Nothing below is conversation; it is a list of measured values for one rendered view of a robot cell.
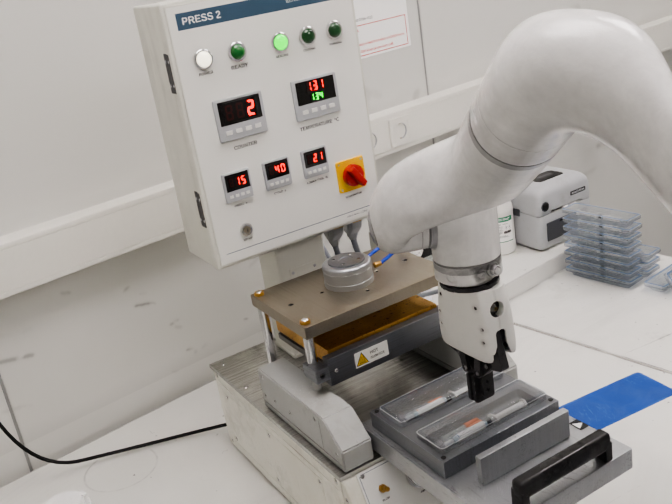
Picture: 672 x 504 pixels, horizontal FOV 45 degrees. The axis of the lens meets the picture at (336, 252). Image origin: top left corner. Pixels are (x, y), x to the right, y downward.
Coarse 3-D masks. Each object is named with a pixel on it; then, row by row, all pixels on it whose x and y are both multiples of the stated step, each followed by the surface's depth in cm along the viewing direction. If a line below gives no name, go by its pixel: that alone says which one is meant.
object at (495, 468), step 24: (528, 432) 102; (552, 432) 104; (576, 432) 107; (384, 456) 113; (408, 456) 108; (480, 456) 99; (504, 456) 100; (528, 456) 103; (624, 456) 101; (432, 480) 103; (456, 480) 101; (480, 480) 100; (504, 480) 100; (576, 480) 98; (600, 480) 100
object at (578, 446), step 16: (576, 448) 97; (592, 448) 98; (608, 448) 99; (544, 464) 95; (560, 464) 95; (576, 464) 97; (512, 480) 94; (528, 480) 93; (544, 480) 94; (512, 496) 95; (528, 496) 93
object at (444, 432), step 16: (512, 384) 114; (528, 384) 113; (496, 400) 111; (512, 400) 110; (528, 400) 109; (448, 416) 109; (464, 416) 108; (480, 416) 108; (496, 416) 107; (432, 432) 106; (448, 432) 105; (464, 432) 105
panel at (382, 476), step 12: (372, 468) 114; (384, 468) 115; (396, 468) 116; (360, 480) 113; (372, 480) 114; (384, 480) 115; (396, 480) 115; (372, 492) 114; (384, 492) 114; (396, 492) 115; (408, 492) 116; (420, 492) 117
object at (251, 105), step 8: (224, 104) 125; (232, 104) 125; (240, 104) 126; (248, 104) 127; (224, 112) 125; (232, 112) 126; (240, 112) 126; (248, 112) 127; (256, 112) 128; (232, 120) 126
